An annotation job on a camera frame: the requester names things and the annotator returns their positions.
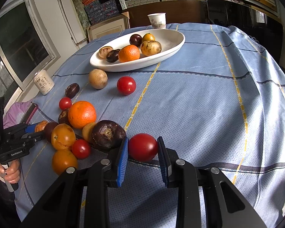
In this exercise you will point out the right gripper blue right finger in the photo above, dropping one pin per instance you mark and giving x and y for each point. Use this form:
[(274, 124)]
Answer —
[(164, 160)]

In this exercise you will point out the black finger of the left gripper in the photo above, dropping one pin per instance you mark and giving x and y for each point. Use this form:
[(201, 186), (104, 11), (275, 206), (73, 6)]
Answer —
[(32, 137)]

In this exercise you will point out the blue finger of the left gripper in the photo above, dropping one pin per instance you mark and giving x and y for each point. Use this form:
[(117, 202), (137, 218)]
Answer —
[(32, 128)]

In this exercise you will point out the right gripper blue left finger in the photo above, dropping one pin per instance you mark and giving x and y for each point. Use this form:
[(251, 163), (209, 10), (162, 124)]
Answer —
[(121, 161)]

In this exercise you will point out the red tomato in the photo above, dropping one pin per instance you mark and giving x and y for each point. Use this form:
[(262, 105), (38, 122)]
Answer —
[(142, 147), (126, 85), (81, 149), (65, 103)]

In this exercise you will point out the dark water chestnut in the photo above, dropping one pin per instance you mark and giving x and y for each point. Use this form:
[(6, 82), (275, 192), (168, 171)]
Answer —
[(72, 90), (112, 56), (63, 117)]

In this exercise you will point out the dark purple mangosteen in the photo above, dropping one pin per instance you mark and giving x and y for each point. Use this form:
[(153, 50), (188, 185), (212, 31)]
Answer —
[(107, 134)]

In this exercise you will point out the orange back mandarin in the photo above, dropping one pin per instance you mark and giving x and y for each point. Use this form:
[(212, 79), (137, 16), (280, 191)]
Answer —
[(81, 113)]

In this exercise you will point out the small tan fruit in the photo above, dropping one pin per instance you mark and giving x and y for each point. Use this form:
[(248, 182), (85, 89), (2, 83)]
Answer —
[(87, 132)]

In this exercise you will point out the tan round fruit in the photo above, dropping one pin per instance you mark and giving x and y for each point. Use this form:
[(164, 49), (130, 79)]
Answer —
[(98, 79)]

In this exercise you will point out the pale spotted fruit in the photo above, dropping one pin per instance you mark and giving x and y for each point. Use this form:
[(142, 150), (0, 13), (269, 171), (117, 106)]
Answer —
[(103, 51)]

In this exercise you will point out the dark water chestnut front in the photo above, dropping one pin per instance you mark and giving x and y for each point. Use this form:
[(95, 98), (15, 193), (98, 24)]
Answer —
[(112, 56)]

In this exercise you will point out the large front orange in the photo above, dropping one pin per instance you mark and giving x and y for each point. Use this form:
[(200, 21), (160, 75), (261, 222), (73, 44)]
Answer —
[(129, 53)]

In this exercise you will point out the pale spotted pear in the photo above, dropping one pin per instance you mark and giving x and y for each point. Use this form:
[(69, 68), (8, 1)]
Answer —
[(150, 48)]

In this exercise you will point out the dark purple plum front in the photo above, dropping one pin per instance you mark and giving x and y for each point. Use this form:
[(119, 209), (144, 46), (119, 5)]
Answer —
[(135, 40)]

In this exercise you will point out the dark purple plum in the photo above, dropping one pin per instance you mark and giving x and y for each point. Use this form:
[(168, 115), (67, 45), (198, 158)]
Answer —
[(48, 130), (135, 40)]

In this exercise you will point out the yellow-orange persimmon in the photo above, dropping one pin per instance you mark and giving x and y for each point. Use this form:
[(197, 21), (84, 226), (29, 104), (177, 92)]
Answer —
[(148, 37)]

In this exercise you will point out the dark purple plum back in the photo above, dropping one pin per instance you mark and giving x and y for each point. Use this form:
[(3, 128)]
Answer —
[(48, 130)]

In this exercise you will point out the person's left hand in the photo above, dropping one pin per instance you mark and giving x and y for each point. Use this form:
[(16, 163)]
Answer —
[(12, 173)]

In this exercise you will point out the purple cloth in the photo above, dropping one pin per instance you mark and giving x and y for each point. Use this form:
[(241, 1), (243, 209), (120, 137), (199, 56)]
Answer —
[(15, 113)]

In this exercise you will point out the red smartphone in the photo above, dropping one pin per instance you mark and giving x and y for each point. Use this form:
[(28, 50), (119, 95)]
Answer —
[(29, 113)]

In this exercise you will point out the white beverage can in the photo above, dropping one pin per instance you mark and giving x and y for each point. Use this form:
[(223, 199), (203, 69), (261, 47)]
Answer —
[(43, 82)]

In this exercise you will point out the dark water chestnut back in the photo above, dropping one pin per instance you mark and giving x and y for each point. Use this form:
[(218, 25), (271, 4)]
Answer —
[(72, 90)]

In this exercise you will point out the blue checked tablecloth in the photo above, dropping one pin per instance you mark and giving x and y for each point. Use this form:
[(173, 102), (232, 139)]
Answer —
[(219, 101)]

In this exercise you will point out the white board leaning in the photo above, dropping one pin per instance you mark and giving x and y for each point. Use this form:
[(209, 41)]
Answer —
[(72, 23)]

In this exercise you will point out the cardboard box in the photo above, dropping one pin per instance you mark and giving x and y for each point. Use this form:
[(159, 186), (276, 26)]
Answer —
[(115, 24)]

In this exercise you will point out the white paper cup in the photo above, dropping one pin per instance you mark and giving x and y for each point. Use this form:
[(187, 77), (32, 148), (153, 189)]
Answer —
[(157, 20)]

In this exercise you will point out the dark wooden cabinet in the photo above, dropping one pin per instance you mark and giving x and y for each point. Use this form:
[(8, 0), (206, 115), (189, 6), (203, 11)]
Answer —
[(182, 11)]

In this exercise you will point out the window frame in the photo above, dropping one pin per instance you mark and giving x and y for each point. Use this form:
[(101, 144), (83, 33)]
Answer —
[(25, 48)]

